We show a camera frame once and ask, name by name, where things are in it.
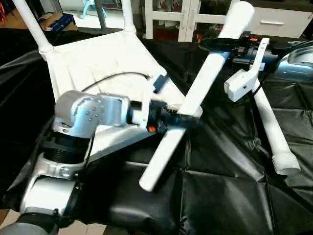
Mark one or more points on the white glass door cabinet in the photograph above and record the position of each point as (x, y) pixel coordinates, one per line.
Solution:
(171, 19)

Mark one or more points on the white plastic table top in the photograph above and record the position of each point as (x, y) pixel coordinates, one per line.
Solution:
(98, 63)

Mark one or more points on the white plastic table leg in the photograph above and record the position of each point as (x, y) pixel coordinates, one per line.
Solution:
(274, 132)
(127, 17)
(205, 83)
(32, 27)

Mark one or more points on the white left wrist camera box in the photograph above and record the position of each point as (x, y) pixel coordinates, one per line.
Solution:
(146, 105)

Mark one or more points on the blue box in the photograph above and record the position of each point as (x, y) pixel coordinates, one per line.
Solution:
(57, 22)

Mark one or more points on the black mat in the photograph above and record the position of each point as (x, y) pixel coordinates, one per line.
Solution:
(230, 166)

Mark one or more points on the white drawer unit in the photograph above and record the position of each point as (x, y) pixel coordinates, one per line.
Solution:
(279, 22)

